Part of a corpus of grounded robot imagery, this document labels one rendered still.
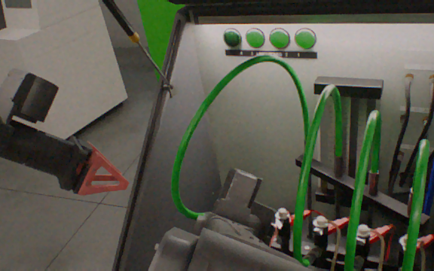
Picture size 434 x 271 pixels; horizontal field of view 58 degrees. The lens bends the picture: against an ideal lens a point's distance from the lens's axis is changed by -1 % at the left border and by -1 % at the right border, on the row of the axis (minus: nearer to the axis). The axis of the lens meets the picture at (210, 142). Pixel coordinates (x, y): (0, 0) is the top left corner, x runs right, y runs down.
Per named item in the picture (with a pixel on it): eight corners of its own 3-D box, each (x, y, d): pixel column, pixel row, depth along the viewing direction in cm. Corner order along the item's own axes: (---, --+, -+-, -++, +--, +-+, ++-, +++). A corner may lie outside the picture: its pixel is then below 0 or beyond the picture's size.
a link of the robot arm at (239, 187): (188, 241, 56) (245, 263, 55) (217, 165, 56) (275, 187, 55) (196, 224, 68) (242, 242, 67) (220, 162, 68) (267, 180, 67)
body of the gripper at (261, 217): (279, 211, 70) (259, 208, 65) (259, 264, 70) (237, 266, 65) (249, 198, 74) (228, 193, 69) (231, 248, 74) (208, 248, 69)
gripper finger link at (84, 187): (129, 159, 68) (77, 138, 63) (140, 171, 62) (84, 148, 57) (111, 194, 68) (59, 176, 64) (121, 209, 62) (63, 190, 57)
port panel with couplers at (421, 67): (386, 176, 95) (398, 55, 78) (387, 168, 97) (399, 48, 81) (447, 185, 89) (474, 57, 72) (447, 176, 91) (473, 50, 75)
